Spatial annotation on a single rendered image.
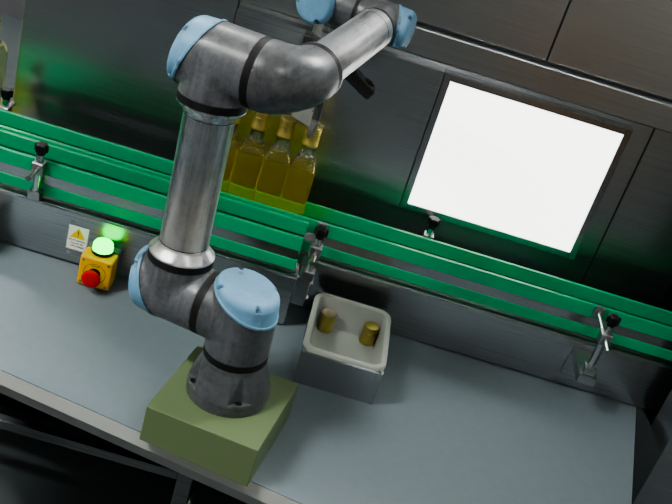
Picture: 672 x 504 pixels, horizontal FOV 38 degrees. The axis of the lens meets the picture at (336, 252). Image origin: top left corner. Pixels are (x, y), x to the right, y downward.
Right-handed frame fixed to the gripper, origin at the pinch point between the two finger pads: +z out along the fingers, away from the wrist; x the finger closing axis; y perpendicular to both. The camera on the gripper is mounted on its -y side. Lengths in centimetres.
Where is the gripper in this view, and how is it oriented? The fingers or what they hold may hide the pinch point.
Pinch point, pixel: (314, 130)
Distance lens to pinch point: 210.8
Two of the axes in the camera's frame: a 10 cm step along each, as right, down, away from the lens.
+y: -9.6, -2.9, -0.3
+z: -2.7, 8.4, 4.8
